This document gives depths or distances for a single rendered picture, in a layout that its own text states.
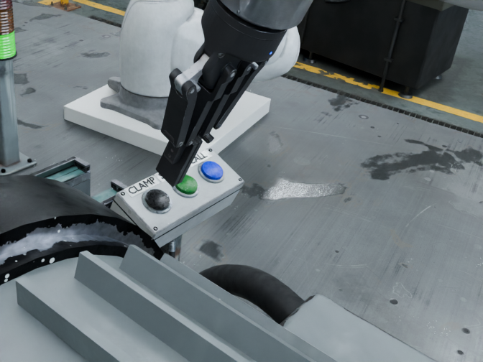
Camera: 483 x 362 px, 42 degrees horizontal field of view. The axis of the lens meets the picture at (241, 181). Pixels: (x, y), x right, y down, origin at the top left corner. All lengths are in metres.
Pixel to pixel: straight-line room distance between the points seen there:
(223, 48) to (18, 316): 0.41
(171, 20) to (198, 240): 0.48
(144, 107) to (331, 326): 1.20
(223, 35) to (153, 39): 0.80
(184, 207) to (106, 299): 0.57
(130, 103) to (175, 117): 0.83
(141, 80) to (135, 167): 0.20
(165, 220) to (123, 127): 0.68
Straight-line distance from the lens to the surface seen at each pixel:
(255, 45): 0.56
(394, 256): 1.20
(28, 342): 0.19
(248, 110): 1.53
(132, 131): 1.39
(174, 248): 0.82
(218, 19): 0.56
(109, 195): 1.03
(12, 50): 1.23
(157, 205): 0.74
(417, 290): 1.14
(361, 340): 0.26
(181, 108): 0.60
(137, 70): 1.40
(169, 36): 1.36
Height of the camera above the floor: 1.49
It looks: 32 degrees down
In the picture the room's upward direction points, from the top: 8 degrees clockwise
